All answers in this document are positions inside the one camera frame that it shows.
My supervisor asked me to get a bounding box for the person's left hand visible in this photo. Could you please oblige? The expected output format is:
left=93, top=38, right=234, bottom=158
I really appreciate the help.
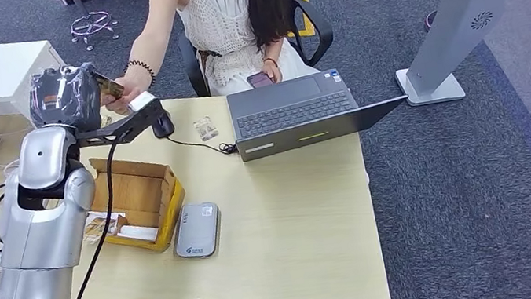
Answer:
left=262, top=57, right=284, bottom=85

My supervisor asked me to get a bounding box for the person's right hand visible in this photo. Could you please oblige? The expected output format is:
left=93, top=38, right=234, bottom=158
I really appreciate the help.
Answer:
left=100, top=74, right=151, bottom=118

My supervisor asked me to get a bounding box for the dark smartphone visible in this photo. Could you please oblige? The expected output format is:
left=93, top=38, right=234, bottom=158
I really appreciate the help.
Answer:
left=246, top=69, right=276, bottom=91

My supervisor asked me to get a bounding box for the ID card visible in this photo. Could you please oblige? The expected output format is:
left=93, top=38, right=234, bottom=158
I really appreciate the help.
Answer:
left=192, top=114, right=221, bottom=144

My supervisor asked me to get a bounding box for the person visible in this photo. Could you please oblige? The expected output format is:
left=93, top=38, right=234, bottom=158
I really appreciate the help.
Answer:
left=87, top=0, right=323, bottom=118

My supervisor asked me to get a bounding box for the grey card reader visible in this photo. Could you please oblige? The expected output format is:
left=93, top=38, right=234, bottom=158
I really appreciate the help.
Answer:
left=168, top=199, right=227, bottom=263

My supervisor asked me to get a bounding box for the dark grey laptop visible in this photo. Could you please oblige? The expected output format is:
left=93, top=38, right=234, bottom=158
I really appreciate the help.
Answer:
left=225, top=59, right=415, bottom=165

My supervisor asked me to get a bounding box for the black computer mouse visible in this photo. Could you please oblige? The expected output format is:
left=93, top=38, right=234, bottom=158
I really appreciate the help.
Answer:
left=149, top=110, right=177, bottom=140

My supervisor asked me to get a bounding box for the black office chair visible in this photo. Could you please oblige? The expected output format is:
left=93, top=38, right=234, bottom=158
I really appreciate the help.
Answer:
left=171, top=0, right=341, bottom=101

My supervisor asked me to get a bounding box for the chrome base stool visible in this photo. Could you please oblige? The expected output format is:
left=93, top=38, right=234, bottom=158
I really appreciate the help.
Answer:
left=43, top=0, right=122, bottom=57

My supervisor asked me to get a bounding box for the open cardboard box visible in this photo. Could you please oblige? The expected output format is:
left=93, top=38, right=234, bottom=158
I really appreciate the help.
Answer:
left=71, top=145, right=194, bottom=264

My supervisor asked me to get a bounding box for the white paper slip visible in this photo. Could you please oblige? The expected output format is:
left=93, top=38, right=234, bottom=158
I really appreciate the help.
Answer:
left=86, top=207, right=126, bottom=226
left=116, top=221, right=161, bottom=246

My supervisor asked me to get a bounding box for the dark round floor object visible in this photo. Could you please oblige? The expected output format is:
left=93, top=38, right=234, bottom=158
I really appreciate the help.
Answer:
left=423, top=10, right=441, bottom=35

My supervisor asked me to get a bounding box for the pale wrist camera on bracket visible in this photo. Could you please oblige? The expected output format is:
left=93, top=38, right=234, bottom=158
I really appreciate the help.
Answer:
left=71, top=88, right=174, bottom=151

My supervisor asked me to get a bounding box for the black mouse cable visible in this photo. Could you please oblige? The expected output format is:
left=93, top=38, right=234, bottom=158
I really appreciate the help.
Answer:
left=167, top=126, right=240, bottom=164

